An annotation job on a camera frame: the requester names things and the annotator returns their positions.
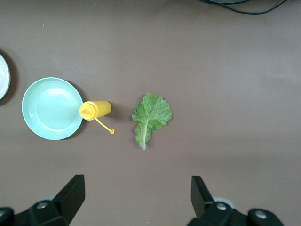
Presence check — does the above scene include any yellow squeeze bottle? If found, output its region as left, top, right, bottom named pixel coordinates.
left=79, top=100, right=116, bottom=135

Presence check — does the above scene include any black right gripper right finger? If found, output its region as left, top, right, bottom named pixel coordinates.
left=188, top=176, right=285, bottom=226

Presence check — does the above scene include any beige plate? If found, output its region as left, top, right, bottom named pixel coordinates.
left=0, top=53, right=11, bottom=101

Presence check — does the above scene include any green lettuce leaf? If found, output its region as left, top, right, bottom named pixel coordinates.
left=131, top=93, right=173, bottom=151

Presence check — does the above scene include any black looping table cable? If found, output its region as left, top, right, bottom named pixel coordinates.
left=199, top=0, right=289, bottom=15

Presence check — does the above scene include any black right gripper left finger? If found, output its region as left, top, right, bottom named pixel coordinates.
left=0, top=174, right=86, bottom=226

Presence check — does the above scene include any mint green plate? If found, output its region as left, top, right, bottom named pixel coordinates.
left=22, top=77, right=84, bottom=141

